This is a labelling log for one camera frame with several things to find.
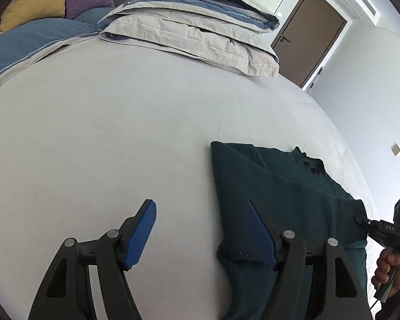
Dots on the beige wall socket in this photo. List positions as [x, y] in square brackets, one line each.
[396, 149]

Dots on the folded grey blue duvet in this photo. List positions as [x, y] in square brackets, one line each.
[186, 33]

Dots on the bed with white sheet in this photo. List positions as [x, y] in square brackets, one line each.
[120, 123]

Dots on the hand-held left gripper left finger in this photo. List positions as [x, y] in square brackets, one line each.
[146, 226]

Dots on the person's right forearm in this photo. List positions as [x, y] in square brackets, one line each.
[391, 310]

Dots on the brown door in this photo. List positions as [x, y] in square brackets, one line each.
[306, 40]

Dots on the blue pillow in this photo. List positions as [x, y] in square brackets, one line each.
[90, 18]
[26, 46]

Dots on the dark green knit garment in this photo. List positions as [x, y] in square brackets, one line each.
[286, 186]

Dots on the person's right hand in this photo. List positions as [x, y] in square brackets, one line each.
[381, 268]

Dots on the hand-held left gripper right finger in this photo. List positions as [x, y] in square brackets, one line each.
[261, 236]

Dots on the yellow cushion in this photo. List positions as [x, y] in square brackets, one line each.
[30, 10]

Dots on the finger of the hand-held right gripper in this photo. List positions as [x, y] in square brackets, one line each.
[365, 221]

